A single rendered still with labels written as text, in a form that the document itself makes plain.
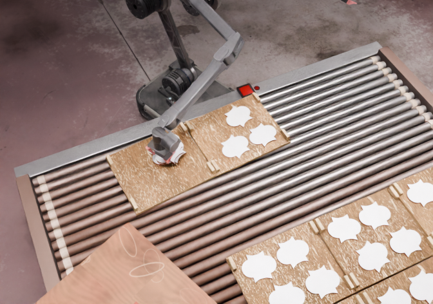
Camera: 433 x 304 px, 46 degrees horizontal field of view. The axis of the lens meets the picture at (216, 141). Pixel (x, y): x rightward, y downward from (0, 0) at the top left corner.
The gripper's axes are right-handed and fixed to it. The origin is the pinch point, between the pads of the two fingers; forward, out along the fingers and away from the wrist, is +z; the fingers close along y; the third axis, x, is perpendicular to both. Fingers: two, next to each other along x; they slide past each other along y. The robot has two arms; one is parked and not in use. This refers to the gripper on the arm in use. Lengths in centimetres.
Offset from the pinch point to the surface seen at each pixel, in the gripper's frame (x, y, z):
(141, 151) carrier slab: -0.4, -12.4, 5.3
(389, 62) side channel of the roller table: 124, 60, 3
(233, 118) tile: 41.6, 12.3, 3.8
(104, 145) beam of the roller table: -7.3, -30.5, 7.5
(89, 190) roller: -29.9, -18.4, 7.5
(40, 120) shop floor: 23, -140, 99
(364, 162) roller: 57, 77, 6
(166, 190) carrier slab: -10.4, 10.9, 5.3
